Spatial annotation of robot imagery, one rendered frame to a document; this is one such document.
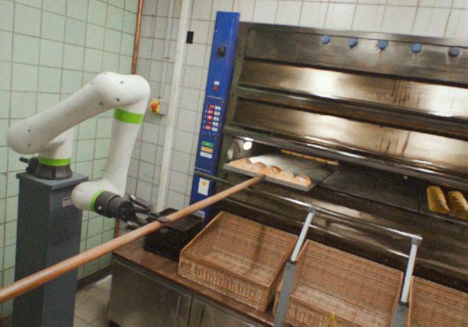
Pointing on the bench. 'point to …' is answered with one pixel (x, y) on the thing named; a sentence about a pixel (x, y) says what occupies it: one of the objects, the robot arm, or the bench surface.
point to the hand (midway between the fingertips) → (159, 223)
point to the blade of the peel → (276, 178)
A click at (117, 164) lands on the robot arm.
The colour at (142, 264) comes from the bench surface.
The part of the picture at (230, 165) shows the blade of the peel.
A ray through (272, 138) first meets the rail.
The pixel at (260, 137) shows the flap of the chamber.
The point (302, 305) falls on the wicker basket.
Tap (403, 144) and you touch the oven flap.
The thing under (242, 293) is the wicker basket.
